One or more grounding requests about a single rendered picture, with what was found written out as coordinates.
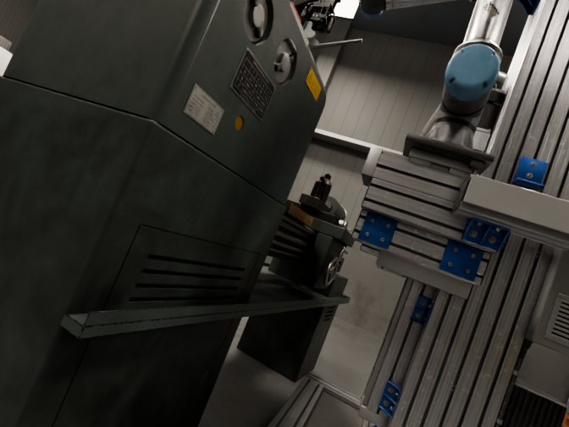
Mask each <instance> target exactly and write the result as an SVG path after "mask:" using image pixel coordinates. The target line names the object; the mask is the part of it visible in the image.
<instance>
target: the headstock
mask: <svg viewBox="0 0 569 427"><path fill-rule="evenodd" d="M285 39H291V40H292V41H293V42H294V43H295V46H296V53H292V52H291V48H290V45H289V43H288V42H287V41H284V40H285ZM3 76H5V77H8V78H11V79H14V80H19V81H23V82H25V83H28V84H32V85H34V86H39V87H43V88H46V89H49V90H52V91H55V92H60V93H63V94H66V95H70V96H72V97H78V98H80V99H84V100H86V101H90V102H93V103H98V104H101V105H104V106H107V107H110V108H116V109H118V110H122V111H125V112H127V113H131V114H136V115H139V116H142V117H145V118H148V119H153V120H155V121H157V122H158V123H159V124H160V125H162V126H164V127H165V128H167V129H169V130H171V131H172V132H173V133H174V134H176V135H177V136H179V137H181V138H182V139H184V140H185V141H187V142H189V143H190V144H191V145H192V146H194V147H196V148H198V149H199V150H201V151H202V152H204V153H205V154H206V155H208V156H209V157H211V158H213V159H214V160H216V161H217V162H219V163H220V164H222V165H223V166H225V167H226V168H228V169H230V170H231V171H233V172H234V173H236V174H237V175H238V176H240V177H241V178H243V179H244V180H246V181H248V182H249V183H251V184H253V185H254V186H255V187H257V188H258V189H260V190H261V191H263V192H265V193H266V194H268V195H269V196H270V197H272V198H273V199H275V200H276V201H278V202H280V203H282V204H283V205H285V203H286V201H287V198H288V196H289V194H290V190H291V188H292V186H293V184H294V182H295V179H296V176H297V174H298V171H299V169H300V167H301V163H302V161H303V158H304V157H305V154H306V152H307V149H308V147H309V144H310V142H311V139H312V136H313V134H314V131H315V130H316V127H317V125H318V121H319V120H320V117H321V115H322V112H323V109H324V106H325V103H326V90H325V87H324V84H323V81H322V78H321V76H320V74H319V72H318V67H317V65H316V63H315V61H314V58H313V56H312V52H311V49H310V47H309V45H307V46H306V43H305V42H304V39H303V36H302V34H301V31H300V28H299V26H298V24H297V22H296V18H295V16H294V13H293V11H292V8H291V6H290V0H39V1H38V3H37V5H36V7H35V9H34V12H33V14H32V15H31V17H30V20H29V22H28V24H27V26H26V27H25V30H24V32H23V34H22V37H21V38H20V40H19V43H18V45H17V47H16V48H15V50H14V53H13V55H12V57H11V59H10V61H9V63H8V66H7V68H6V69H5V71H4V73H3Z"/></svg>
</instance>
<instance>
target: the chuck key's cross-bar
mask: <svg viewBox="0 0 569 427"><path fill-rule="evenodd" d="M356 43H362V39H354V40H348V41H341V42H328V43H321V44H315V45H309V47H310V49H315V48H322V47H335V46H342V45H349V44H356Z"/></svg>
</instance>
